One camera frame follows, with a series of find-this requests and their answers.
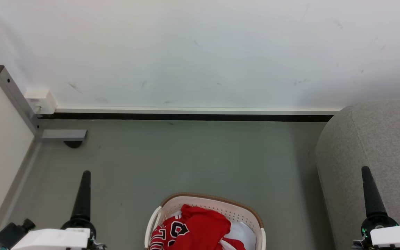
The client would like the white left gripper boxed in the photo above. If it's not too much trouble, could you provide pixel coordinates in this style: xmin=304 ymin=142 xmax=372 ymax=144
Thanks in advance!
xmin=11 ymin=170 xmax=107 ymax=250

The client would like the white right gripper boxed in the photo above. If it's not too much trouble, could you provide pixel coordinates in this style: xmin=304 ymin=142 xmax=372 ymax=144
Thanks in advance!
xmin=353 ymin=166 xmax=400 ymax=250

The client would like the red basketball jersey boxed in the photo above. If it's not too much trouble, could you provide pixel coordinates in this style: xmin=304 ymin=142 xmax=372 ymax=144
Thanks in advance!
xmin=150 ymin=204 xmax=246 ymax=250

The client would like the grey fabric sofa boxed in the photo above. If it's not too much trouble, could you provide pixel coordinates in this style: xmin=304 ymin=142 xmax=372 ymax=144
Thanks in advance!
xmin=315 ymin=100 xmax=400 ymax=250

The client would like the white garment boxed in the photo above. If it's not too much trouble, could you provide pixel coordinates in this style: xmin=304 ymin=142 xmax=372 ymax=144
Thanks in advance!
xmin=167 ymin=210 xmax=257 ymax=250

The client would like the white and black skirting board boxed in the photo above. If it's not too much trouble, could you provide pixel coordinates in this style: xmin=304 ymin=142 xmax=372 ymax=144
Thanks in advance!
xmin=37 ymin=107 xmax=341 ymax=122

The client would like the white perforated laundry basket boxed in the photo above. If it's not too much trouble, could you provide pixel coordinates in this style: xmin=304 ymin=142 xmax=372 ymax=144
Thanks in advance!
xmin=144 ymin=193 xmax=266 ymax=250

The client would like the white wall socket box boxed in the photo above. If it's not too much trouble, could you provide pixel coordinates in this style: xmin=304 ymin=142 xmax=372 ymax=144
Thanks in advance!
xmin=24 ymin=89 xmax=57 ymax=115

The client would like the grey metal frame post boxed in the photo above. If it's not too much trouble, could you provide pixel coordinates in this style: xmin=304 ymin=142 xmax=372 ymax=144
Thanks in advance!
xmin=0 ymin=65 xmax=88 ymax=141

